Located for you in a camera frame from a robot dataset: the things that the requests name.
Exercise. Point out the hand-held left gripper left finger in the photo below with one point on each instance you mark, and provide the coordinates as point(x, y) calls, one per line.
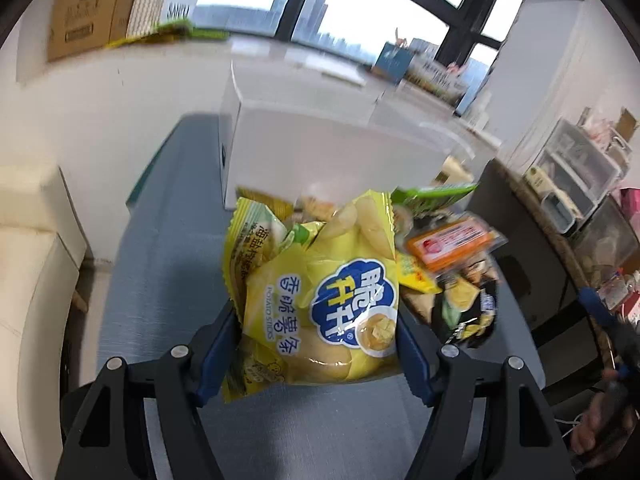
point(219, 357)

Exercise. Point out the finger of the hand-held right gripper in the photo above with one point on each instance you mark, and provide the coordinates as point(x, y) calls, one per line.
point(597, 307)

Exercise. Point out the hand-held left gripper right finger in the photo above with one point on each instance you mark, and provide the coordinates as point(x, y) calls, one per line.
point(411, 357)

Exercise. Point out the black and yellow snack packet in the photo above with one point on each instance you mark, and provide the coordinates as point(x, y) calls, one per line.
point(470, 320)

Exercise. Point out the small yellow snack packet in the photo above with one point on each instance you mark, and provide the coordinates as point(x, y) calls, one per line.
point(415, 274)

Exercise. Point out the yellow potato stick bag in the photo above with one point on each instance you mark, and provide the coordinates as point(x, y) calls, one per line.
point(320, 300)

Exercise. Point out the orange snack packet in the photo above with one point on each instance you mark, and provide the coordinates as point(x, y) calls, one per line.
point(450, 242)

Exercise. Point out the green snack packet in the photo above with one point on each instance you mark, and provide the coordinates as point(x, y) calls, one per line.
point(430, 195)

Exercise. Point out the white storage box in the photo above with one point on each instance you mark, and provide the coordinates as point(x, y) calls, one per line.
point(325, 150)

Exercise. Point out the person's right hand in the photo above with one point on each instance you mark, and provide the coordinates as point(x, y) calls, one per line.
point(592, 422)

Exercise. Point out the dark wooden side table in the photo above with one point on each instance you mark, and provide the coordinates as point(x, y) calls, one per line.
point(540, 285)

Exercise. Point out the clear container with black rim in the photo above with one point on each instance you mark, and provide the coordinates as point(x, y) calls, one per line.
point(562, 215)

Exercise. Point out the pink box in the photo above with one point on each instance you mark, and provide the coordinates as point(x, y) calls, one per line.
point(631, 205)

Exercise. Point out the clear plastic drawer unit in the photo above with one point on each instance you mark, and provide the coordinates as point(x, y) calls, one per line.
point(585, 170)

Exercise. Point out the cream patterned box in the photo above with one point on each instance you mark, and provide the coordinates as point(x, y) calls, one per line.
point(537, 180)

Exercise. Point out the small open cardboard box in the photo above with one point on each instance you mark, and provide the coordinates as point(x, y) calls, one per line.
point(629, 121)

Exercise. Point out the cream armchair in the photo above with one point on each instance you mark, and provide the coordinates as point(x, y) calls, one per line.
point(30, 270)

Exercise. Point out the colourful printed box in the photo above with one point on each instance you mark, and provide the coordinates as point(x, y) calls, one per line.
point(440, 77)

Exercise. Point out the blue box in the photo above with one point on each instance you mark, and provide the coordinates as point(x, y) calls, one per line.
point(392, 62)

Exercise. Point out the green and yellow packet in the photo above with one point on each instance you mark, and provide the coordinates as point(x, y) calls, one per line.
point(170, 32)

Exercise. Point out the brown cardboard box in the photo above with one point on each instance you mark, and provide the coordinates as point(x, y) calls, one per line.
point(85, 5)

